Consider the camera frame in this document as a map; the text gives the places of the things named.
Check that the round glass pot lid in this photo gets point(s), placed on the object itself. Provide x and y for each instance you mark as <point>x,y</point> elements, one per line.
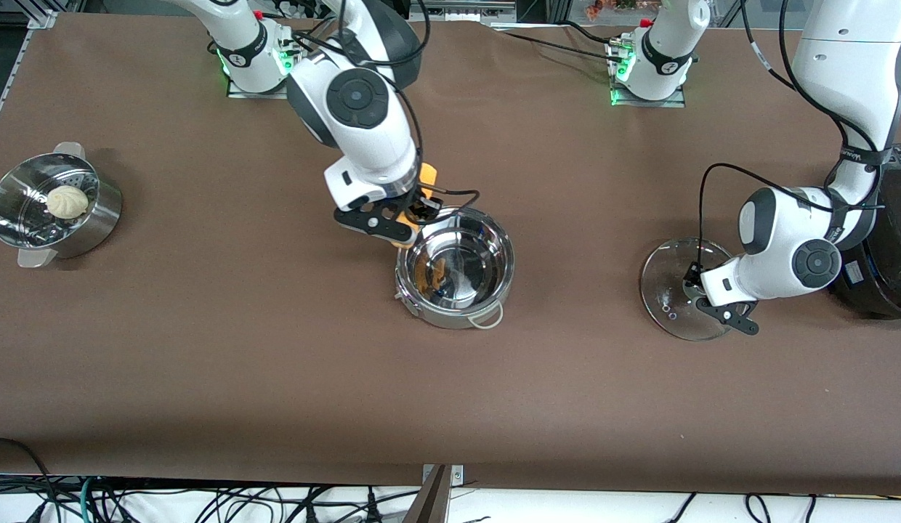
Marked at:
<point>665,276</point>

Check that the yellow corn cob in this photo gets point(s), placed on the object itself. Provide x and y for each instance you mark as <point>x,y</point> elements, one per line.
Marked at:
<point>426,176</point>

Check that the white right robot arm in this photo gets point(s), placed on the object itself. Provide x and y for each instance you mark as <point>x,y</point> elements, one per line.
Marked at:
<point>363,138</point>

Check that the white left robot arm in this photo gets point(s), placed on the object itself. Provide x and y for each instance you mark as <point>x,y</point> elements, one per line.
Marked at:
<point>843,58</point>

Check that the pale green steel pot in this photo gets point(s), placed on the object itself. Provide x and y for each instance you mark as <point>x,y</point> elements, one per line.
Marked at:
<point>450,319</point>

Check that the steel steamer pot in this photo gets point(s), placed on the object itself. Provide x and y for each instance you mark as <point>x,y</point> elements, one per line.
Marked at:
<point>94,229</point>

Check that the black rice cooker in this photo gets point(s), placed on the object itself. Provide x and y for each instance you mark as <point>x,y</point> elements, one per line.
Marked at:
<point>894,283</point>

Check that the brown table cover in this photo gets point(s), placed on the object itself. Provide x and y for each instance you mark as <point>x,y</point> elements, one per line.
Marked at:
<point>276,363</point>

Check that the white steamed bun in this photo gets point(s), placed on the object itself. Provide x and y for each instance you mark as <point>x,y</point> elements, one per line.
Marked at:
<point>67,202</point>

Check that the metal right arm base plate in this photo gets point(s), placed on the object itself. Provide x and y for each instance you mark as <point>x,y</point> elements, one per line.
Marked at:
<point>294,76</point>

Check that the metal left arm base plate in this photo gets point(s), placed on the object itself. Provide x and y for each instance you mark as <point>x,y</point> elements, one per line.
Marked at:
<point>676,102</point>

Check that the small metal table bracket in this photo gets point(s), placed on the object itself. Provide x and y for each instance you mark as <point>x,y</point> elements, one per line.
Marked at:
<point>458,473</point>

